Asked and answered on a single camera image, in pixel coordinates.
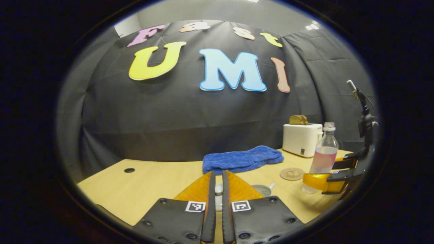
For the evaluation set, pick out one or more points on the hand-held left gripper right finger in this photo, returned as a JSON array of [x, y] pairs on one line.
[[227, 220]]

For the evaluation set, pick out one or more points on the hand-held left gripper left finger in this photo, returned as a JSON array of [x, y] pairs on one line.
[[209, 220]]

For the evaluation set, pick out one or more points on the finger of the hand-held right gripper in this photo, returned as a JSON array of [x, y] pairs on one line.
[[346, 163], [339, 175]]

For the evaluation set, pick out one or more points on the clear plastic water bottle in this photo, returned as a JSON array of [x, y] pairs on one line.
[[323, 156]]

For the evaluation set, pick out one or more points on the white ceramic teacup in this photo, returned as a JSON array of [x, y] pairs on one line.
[[261, 189]]

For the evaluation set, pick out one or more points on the round woven coaster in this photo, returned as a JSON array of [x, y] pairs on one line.
[[291, 174]]

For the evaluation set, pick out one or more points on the white toaster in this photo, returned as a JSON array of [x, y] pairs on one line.
[[300, 139]]

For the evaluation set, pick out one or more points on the blue towel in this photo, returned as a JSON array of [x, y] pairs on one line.
[[240, 159]]

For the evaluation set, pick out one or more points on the black backdrop cloth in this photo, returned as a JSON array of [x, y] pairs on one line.
[[186, 122]]

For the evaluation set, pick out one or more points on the small ceiling light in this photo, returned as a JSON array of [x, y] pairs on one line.
[[313, 25]]

